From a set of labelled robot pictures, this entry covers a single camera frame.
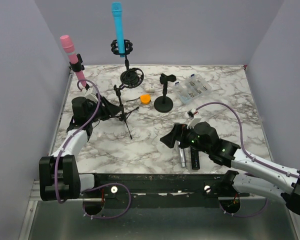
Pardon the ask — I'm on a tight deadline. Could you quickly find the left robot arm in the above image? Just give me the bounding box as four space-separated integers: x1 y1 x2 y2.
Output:
39 96 122 202

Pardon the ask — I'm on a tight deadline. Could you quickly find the black speckled microphone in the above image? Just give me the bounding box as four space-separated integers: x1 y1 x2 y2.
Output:
190 147 201 171

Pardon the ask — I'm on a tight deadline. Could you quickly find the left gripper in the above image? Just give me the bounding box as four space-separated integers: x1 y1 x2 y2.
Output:
86 96 122 123

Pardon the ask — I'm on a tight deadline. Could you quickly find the orange tape measure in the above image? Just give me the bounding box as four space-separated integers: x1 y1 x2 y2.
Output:
140 94 151 105

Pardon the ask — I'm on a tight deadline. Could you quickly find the black tripod shock mount stand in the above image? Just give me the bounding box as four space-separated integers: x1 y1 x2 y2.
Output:
109 67 145 140

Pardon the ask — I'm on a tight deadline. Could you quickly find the pink microphone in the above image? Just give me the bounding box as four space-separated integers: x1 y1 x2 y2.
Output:
59 34 87 87

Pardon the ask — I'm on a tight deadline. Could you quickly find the black round base clip stand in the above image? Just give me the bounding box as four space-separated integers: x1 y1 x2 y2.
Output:
154 73 177 113

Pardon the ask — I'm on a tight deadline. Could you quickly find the black front mounting rail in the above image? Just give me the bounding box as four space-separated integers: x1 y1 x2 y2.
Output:
82 172 241 209

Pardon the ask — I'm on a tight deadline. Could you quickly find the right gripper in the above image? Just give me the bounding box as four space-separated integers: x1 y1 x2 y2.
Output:
160 122 211 154

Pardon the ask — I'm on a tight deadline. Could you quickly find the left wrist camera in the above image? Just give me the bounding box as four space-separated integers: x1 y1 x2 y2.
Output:
84 87 98 103

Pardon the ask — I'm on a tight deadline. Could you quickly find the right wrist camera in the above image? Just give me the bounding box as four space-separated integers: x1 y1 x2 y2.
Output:
184 108 202 129

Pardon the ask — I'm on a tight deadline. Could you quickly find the clear plastic screw box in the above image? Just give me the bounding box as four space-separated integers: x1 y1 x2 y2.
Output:
172 74 212 105

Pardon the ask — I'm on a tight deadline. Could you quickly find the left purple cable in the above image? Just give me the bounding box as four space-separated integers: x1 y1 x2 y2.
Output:
54 79 132 221

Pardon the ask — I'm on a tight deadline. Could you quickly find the blue microphone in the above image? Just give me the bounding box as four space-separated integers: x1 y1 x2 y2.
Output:
111 2 125 58

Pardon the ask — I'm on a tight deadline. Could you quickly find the black clip stand for pink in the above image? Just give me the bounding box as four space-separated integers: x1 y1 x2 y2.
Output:
69 53 91 92

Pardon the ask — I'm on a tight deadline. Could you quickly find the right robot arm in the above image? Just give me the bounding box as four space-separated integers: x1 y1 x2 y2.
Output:
160 122 300 216

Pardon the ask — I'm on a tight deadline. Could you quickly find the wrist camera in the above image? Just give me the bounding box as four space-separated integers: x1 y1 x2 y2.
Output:
84 87 98 103
184 108 202 129

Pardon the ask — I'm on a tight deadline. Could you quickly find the silver microphone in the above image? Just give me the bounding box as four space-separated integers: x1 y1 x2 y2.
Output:
177 146 187 168

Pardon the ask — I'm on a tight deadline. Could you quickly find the white earbud case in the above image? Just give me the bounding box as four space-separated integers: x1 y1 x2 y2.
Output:
144 86 155 93

